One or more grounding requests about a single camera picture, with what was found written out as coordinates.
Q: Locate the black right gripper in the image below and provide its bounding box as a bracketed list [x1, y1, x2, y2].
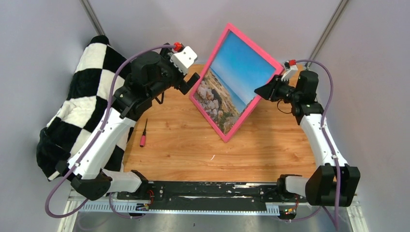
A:
[255, 75, 301, 104]

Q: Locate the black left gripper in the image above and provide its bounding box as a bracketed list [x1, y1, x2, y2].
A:
[148, 43, 199, 100]

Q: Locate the pink picture frame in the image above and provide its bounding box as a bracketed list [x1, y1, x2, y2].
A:
[189, 22, 285, 144]

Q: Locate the landscape beach photo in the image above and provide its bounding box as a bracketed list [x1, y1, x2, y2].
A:
[193, 31, 277, 135]

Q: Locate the pink handled screwdriver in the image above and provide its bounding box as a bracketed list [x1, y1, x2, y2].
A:
[139, 119, 148, 147]

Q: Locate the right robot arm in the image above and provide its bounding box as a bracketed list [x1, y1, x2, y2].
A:
[254, 71, 361, 207]

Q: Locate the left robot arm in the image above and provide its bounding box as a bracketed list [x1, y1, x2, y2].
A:
[57, 46, 199, 201]

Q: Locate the black white checkered pillow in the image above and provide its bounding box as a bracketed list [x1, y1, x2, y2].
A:
[36, 35, 126, 180]

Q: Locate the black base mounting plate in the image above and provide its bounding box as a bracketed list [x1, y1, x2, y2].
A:
[117, 181, 307, 213]

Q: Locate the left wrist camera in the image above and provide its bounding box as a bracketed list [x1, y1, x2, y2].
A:
[170, 46, 198, 75]

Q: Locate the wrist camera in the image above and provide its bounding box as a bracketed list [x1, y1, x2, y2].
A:
[281, 59, 298, 82]
[170, 46, 198, 75]

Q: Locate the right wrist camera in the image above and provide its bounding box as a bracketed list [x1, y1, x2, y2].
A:
[281, 59, 298, 82]

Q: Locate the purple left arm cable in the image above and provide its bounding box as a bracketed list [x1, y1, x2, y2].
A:
[44, 44, 177, 220]

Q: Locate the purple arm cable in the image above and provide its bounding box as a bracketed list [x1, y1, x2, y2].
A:
[294, 59, 341, 231]
[44, 44, 177, 220]

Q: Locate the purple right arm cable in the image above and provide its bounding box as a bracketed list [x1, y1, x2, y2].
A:
[294, 59, 341, 231]

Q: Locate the white slotted cable duct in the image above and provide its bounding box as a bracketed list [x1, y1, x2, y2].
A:
[76, 201, 281, 215]

